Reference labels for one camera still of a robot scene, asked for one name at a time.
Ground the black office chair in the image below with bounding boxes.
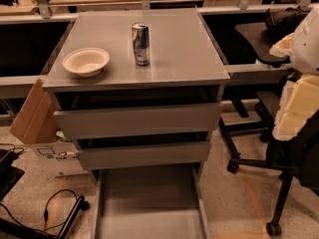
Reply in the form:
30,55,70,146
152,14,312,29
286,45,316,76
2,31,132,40
218,67,319,237

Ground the grey drawer cabinet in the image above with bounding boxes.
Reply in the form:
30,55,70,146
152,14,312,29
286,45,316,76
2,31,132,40
42,7,231,171

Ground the black equipment at left edge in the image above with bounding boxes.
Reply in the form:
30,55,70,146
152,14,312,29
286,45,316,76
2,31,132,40
0,149,24,201

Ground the brown cardboard box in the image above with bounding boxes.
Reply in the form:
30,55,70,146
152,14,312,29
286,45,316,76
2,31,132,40
9,79,58,144

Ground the silver blue drink can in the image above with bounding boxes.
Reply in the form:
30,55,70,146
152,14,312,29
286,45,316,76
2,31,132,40
132,22,150,66

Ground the black side table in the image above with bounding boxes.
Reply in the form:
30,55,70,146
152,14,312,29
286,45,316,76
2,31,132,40
234,22,290,68

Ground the grey top drawer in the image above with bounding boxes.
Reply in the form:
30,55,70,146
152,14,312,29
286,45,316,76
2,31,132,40
54,103,222,139

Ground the white printed cardboard box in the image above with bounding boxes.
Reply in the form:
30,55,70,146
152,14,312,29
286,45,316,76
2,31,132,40
30,141,87,176

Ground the grey drawer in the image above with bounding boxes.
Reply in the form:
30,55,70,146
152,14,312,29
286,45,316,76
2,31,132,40
90,164,210,239
54,103,222,139
77,141,210,170

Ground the white paper bowl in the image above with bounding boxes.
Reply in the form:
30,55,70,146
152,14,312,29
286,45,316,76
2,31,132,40
63,48,110,78

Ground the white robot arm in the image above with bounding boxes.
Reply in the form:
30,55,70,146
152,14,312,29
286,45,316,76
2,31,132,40
269,7,319,141

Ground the grey middle drawer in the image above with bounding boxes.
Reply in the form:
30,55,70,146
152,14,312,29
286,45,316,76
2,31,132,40
77,141,210,170

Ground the black headset on table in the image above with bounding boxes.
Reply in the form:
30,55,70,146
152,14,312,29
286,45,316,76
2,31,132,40
265,7,308,34

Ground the grey bottom drawer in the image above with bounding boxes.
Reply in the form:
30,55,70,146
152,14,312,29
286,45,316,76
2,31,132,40
90,164,210,239

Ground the black cable on floor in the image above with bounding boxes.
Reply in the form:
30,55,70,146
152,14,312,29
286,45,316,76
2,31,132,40
0,188,78,234

